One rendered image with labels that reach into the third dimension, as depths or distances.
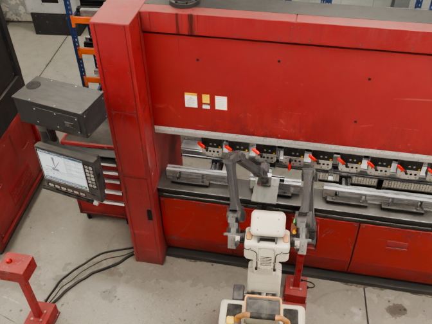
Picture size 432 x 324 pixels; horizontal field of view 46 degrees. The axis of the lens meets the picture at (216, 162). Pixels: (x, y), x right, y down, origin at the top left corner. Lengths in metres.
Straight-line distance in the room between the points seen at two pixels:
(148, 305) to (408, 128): 2.46
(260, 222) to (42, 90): 1.55
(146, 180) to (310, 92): 1.38
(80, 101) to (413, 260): 2.77
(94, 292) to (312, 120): 2.34
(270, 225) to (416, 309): 1.87
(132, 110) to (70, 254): 1.86
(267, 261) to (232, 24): 1.46
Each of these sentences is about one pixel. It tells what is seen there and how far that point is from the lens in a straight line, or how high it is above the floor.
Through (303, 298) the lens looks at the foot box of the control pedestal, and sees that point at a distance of 4.31.
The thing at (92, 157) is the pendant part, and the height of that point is 1.60.
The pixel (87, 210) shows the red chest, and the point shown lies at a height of 0.16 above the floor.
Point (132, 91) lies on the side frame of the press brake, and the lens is 3.34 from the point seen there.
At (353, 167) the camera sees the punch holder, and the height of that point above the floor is 1.22.
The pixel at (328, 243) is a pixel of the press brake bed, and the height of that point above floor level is 0.48.
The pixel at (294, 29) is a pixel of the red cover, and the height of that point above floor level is 2.25.
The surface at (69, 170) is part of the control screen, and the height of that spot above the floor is 1.46.
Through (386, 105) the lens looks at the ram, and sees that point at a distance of 3.41.
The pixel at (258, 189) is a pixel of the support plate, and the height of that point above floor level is 1.00.
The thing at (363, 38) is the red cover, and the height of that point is 2.23.
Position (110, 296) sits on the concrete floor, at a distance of 4.49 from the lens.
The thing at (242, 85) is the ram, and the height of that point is 1.82.
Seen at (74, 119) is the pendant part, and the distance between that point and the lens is 3.08.
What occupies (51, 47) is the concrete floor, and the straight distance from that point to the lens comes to 7.99.
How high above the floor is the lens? 3.66
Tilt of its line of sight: 42 degrees down
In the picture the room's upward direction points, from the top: 1 degrees counter-clockwise
